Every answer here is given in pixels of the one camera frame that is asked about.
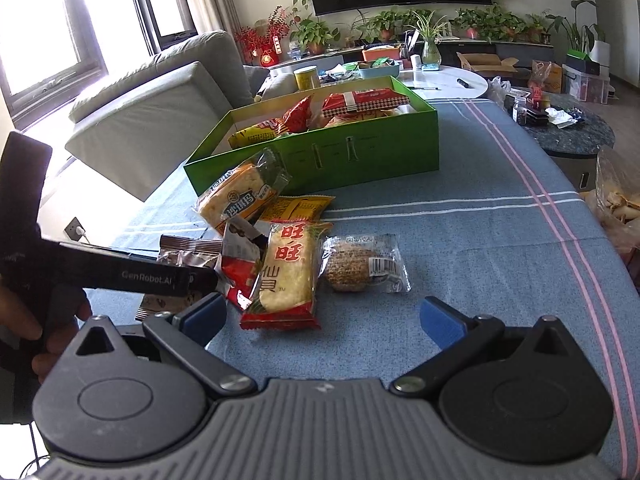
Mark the crumpled red white wrapper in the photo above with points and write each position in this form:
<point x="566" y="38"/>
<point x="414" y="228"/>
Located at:
<point x="240" y="265"/>

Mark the clear bag of shells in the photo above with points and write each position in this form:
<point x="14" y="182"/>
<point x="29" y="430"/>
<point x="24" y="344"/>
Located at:
<point x="617" y="200"/>

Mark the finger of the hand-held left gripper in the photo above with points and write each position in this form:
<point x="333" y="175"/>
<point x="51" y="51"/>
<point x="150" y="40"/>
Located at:
<point x="200" y="280"/>

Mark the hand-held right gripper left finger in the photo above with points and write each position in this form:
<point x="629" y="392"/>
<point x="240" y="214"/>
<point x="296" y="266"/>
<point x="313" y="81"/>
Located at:
<point x="205" y="317"/>

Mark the green black box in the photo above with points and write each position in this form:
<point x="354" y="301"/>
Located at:
<point x="582" y="62"/>

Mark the yellow snack packet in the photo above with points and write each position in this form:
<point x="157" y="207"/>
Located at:
<point x="300" y="207"/>

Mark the blue striped tablecloth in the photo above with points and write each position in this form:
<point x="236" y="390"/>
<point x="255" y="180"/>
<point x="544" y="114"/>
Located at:
<point x="475" y="240"/>

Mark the large plant in white pot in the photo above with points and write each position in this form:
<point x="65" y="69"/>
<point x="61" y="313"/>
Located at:
<point x="597" y="52"/>

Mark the round dark coffee table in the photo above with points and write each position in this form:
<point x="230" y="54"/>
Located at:
<point x="575" y="135"/>

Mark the potted green plant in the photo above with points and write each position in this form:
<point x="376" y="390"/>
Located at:
<point x="470" y="25"/>
<point x="315" y="35"/>
<point x="385" y="25"/>
<point x="535" y="27"/>

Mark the large red snack packet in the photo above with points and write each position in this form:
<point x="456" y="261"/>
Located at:
<point x="367" y="100"/>
<point x="360" y="114"/>

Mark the brown snack packet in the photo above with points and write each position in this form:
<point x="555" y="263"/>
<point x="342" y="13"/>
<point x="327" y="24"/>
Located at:
<point x="187" y="255"/>

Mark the wall socket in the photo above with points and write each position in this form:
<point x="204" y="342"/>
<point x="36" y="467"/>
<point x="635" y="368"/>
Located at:
<point x="76" y="230"/>

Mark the spider plant in glass vase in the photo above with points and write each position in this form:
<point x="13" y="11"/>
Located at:
<point x="430" y="45"/>

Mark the small red snack packet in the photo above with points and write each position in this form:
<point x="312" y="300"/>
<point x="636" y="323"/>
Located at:
<point x="297" y="115"/>

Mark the red flower decoration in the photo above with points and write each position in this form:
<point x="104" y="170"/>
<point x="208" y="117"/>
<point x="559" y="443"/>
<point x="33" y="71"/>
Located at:
<point x="265" y="40"/>

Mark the teal basket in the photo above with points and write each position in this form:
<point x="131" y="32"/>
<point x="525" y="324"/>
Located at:
<point x="380" y="70"/>

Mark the green cardboard box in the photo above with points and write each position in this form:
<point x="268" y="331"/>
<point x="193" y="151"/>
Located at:
<point x="380" y="152"/>

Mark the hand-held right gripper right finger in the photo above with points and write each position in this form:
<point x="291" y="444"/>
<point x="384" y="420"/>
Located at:
<point x="442" y="322"/>

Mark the orange box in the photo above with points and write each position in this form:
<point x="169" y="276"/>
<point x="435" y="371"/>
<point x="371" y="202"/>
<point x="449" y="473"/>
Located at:
<point x="381" y="53"/>

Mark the person's left hand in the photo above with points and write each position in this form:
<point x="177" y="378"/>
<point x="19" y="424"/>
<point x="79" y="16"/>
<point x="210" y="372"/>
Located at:
<point x="17" y="312"/>

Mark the red yellow rice cracker packet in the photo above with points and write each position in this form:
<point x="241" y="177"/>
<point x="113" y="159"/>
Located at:
<point x="290" y="270"/>

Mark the grey sofa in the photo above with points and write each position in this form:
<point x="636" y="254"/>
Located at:
<point x="165" y="105"/>

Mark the orange chip bag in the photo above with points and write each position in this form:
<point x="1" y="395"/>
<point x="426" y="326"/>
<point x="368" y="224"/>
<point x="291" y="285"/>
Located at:
<point x="252" y="135"/>

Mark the clear storage bin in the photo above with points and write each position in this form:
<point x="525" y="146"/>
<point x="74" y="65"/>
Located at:
<point x="585" y="85"/>

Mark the clear sesame cake packet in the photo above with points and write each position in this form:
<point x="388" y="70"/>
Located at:
<point x="360" y="262"/>

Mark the open brown cardboard box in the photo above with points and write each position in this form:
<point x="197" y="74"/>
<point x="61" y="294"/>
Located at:
<point x="487" y="65"/>

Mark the orange cracker packet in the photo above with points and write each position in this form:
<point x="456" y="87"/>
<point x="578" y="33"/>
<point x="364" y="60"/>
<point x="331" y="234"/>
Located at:
<point x="235" y="195"/>

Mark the window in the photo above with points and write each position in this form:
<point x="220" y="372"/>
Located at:
<point x="60" y="25"/>

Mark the yellow can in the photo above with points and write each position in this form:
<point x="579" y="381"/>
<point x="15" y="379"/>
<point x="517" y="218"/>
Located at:
<point x="306" y="79"/>

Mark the white cup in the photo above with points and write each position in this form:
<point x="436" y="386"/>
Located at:
<point x="416" y="63"/>

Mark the white round table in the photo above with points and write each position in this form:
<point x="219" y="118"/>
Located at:
<point x="450" y="85"/>

